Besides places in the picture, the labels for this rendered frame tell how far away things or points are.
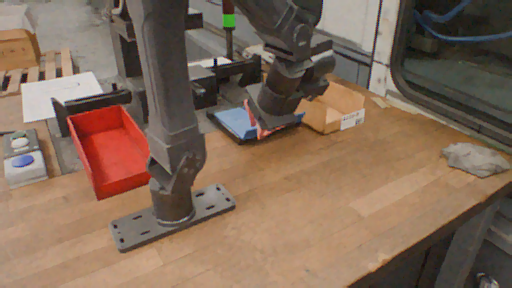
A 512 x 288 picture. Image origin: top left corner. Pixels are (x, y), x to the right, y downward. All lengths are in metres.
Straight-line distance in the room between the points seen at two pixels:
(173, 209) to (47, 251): 0.20
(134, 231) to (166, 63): 0.27
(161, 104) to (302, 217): 0.29
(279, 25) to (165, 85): 0.19
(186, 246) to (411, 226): 0.36
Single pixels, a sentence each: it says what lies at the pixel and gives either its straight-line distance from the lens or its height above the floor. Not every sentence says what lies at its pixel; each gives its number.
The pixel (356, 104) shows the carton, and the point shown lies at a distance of 0.92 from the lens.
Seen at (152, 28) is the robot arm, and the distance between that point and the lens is 0.47.
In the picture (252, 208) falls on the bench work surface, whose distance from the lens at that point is 0.64.
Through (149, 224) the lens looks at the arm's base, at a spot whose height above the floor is 0.91.
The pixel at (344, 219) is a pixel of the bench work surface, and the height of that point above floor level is 0.90.
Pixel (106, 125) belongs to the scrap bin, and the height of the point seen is 0.92.
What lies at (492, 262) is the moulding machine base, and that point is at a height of 0.58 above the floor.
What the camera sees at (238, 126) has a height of 0.92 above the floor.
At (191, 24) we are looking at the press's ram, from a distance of 0.90.
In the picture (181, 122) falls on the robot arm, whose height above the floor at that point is 1.08.
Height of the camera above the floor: 1.31
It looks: 31 degrees down
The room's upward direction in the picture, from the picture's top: straight up
